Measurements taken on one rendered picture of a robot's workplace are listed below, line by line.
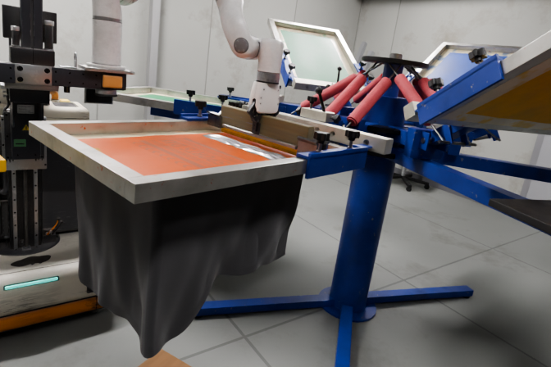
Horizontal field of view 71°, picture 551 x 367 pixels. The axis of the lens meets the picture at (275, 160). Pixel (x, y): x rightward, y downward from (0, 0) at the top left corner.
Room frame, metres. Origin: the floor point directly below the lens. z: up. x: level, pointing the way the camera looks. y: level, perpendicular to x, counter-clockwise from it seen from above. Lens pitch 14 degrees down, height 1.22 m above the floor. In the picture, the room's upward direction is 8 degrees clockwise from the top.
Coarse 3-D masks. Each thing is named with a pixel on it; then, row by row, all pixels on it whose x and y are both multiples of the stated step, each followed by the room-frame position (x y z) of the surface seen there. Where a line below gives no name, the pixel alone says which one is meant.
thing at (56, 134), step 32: (32, 128) 1.00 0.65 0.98; (64, 128) 1.06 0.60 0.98; (96, 128) 1.12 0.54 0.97; (128, 128) 1.20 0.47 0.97; (160, 128) 1.28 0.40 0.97; (192, 128) 1.38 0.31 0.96; (96, 160) 0.75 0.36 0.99; (288, 160) 0.97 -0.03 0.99; (128, 192) 0.65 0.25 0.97; (160, 192) 0.68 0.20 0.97; (192, 192) 0.73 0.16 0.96
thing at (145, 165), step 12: (120, 156) 0.92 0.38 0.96; (132, 156) 0.93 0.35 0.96; (144, 156) 0.95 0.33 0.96; (156, 156) 0.96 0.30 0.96; (240, 156) 1.08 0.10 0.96; (252, 156) 1.10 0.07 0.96; (288, 156) 1.17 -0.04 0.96; (132, 168) 0.84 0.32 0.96; (144, 168) 0.85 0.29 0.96; (156, 168) 0.86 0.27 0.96; (168, 168) 0.88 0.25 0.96; (180, 168) 0.89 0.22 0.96; (204, 168) 0.92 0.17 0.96
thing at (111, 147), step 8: (144, 136) 1.18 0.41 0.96; (152, 136) 1.20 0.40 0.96; (160, 136) 1.21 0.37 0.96; (168, 136) 1.23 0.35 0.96; (176, 136) 1.25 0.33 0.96; (184, 136) 1.26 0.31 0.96; (192, 136) 1.28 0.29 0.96; (200, 136) 1.30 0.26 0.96; (232, 136) 1.38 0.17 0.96; (88, 144) 0.99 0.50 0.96; (96, 144) 1.00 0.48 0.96; (104, 144) 1.01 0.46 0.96; (112, 144) 1.03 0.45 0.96; (120, 144) 1.04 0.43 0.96; (128, 144) 1.05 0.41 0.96; (208, 144) 1.19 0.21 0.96; (216, 144) 1.20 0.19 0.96; (224, 144) 1.22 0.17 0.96; (248, 144) 1.27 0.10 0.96; (256, 144) 1.29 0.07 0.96; (104, 152) 0.93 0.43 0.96; (112, 152) 0.94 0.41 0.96; (120, 152) 0.95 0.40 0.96; (128, 152) 0.96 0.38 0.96; (136, 152) 0.98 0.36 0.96; (144, 152) 0.99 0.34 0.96
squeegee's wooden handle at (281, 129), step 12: (228, 108) 1.38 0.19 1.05; (240, 108) 1.36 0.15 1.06; (228, 120) 1.37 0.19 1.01; (240, 120) 1.33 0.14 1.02; (264, 120) 1.26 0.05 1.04; (276, 120) 1.22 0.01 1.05; (288, 120) 1.21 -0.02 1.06; (264, 132) 1.25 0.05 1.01; (276, 132) 1.22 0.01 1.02; (288, 132) 1.19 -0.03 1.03; (300, 132) 1.16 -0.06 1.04; (312, 132) 1.15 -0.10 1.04
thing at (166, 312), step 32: (224, 192) 0.88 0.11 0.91; (256, 192) 0.97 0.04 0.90; (288, 192) 1.07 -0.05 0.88; (192, 224) 0.82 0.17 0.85; (224, 224) 0.90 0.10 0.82; (256, 224) 0.99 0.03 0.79; (288, 224) 1.11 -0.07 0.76; (192, 256) 0.83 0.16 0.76; (224, 256) 0.93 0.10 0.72; (256, 256) 1.00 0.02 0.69; (160, 288) 0.77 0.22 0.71; (192, 288) 0.84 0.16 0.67; (160, 320) 0.78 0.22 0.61; (192, 320) 0.85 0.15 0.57
